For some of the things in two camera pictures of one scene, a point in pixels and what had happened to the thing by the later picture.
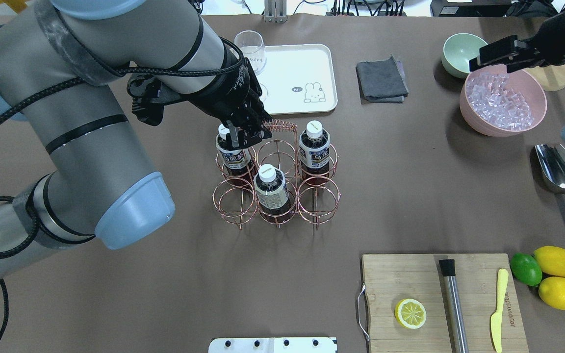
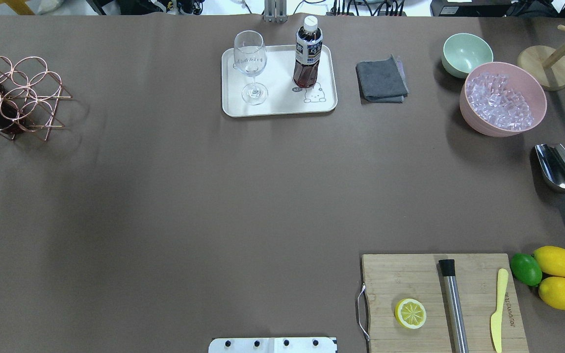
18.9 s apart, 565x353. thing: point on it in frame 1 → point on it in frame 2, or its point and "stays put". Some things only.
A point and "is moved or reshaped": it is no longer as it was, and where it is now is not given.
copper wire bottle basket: (279, 180) is moved or reshaped
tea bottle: (235, 163) → (309, 44)
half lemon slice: (410, 313) stays put
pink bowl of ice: (496, 103) stays put
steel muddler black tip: (448, 268) stays put
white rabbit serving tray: (298, 78) stays put
